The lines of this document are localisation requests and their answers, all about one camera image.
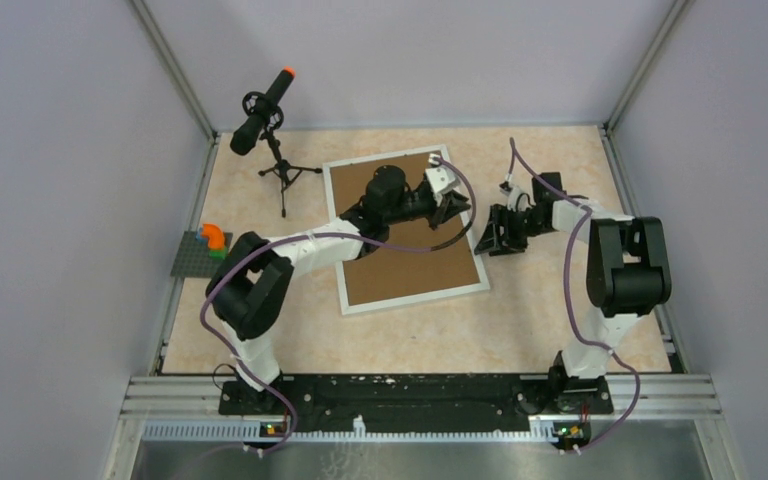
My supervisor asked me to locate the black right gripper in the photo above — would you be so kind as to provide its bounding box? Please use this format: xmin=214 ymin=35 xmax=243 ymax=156
xmin=474 ymin=204 xmax=550 ymax=257

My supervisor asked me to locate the white picture frame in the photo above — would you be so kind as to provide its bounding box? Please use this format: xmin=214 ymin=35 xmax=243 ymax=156
xmin=322 ymin=144 xmax=492 ymax=317

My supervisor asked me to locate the brown frame backing board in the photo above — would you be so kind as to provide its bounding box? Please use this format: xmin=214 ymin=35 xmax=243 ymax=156
xmin=329 ymin=151 xmax=482 ymax=307

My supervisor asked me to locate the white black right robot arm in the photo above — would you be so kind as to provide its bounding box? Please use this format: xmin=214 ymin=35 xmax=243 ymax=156
xmin=474 ymin=172 xmax=672 ymax=412

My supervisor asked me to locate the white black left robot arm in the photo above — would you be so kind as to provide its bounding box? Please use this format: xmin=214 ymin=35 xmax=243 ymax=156
xmin=200 ymin=157 xmax=475 ymax=414

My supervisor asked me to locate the black microphone tripod stand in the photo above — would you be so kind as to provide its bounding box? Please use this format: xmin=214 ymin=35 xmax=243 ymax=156
xmin=258 ymin=132 xmax=323 ymax=218

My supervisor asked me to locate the black microphone orange tip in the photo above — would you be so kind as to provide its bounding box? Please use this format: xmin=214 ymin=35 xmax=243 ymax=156
xmin=230 ymin=67 xmax=296 ymax=156

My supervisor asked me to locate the green toy block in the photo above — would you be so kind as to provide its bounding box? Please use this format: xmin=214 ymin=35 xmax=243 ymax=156
xmin=208 ymin=247 xmax=228 ymax=260

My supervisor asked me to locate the orange curved toy block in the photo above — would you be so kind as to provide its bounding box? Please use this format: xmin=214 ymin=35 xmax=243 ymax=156
xmin=199 ymin=223 xmax=226 ymax=250

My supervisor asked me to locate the blue toy block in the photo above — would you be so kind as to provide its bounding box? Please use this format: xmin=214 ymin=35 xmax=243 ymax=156
xmin=194 ymin=228 xmax=206 ymax=244

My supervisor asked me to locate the grey lego baseplate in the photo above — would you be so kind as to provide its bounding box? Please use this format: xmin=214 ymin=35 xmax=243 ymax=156
xmin=170 ymin=230 xmax=233 ymax=279

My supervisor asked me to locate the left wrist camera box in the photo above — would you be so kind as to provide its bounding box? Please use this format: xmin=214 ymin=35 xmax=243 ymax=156
xmin=424 ymin=153 xmax=460 ymax=206

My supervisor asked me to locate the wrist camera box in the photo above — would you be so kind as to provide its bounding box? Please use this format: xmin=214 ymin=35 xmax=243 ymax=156
xmin=499 ymin=180 xmax=531 ymax=212
xmin=424 ymin=153 xmax=460 ymax=206

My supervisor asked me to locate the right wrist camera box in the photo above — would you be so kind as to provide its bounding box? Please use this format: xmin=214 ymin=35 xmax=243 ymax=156
xmin=499 ymin=180 xmax=531 ymax=212

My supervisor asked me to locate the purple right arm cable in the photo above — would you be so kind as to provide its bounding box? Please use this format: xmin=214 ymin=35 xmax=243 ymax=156
xmin=508 ymin=137 xmax=642 ymax=455

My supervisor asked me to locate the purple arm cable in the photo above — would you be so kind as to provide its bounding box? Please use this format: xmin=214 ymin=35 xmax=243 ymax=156
xmin=199 ymin=153 xmax=478 ymax=458
xmin=508 ymin=137 xmax=642 ymax=455

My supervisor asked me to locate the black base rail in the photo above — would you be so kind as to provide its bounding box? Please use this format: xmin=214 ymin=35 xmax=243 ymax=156
xmin=218 ymin=373 xmax=614 ymax=434

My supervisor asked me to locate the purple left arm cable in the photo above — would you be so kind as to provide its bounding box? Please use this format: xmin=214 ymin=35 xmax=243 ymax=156
xmin=199 ymin=153 xmax=478 ymax=458

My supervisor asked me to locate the aluminium front rail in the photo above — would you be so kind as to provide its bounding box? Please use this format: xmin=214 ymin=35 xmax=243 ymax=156
xmin=105 ymin=373 xmax=746 ymax=479

